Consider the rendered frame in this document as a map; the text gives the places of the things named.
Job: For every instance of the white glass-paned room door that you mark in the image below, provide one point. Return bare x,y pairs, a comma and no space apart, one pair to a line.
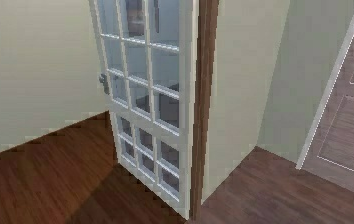
187,100

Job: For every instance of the brown panelled room door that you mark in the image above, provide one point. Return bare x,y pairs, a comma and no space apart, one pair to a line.
346,126

